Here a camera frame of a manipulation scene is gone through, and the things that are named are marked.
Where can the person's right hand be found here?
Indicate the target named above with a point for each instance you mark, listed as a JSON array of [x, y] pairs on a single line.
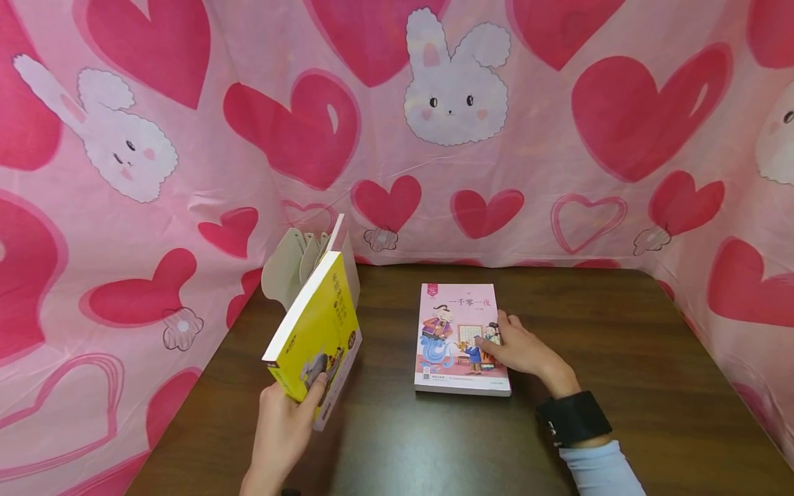
[[527, 355]]

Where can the person's left hand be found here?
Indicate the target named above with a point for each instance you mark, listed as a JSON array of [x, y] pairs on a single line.
[[279, 430]]

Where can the person's left thumb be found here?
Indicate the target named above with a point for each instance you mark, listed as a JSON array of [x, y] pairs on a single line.
[[314, 390]]

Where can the person's right thumb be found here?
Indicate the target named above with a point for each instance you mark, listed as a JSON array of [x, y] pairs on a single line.
[[487, 345]]

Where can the person's right index finger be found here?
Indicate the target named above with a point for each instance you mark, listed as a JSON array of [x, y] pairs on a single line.
[[505, 322]]

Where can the pink book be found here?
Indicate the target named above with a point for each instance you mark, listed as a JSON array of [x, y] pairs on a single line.
[[446, 337]]

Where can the yellow book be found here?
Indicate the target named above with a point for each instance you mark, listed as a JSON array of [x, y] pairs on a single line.
[[317, 324]]

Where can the person's left forearm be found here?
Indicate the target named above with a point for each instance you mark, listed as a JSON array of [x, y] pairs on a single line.
[[267, 486]]

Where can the person's right forearm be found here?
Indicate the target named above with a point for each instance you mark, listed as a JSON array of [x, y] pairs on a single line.
[[602, 472]]

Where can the black wrist band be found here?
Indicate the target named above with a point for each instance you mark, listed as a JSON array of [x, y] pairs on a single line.
[[574, 418]]

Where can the beige book rack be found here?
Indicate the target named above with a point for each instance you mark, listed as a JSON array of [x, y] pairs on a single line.
[[282, 269]]

